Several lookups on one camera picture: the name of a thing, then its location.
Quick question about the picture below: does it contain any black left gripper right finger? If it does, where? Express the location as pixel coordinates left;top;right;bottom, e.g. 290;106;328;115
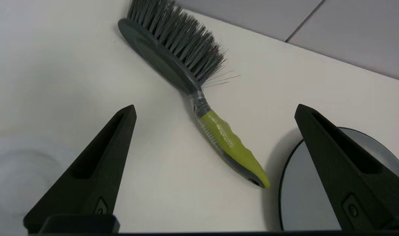
294;104;399;231

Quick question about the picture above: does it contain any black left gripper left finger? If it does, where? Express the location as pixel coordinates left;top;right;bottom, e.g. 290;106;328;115
23;105;137;234

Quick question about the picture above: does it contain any grey brush with green handle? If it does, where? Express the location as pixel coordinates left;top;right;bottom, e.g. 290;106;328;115
118;0;270;189

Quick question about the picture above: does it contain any dark grey round plate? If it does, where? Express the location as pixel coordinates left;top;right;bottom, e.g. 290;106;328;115
278;127;399;231

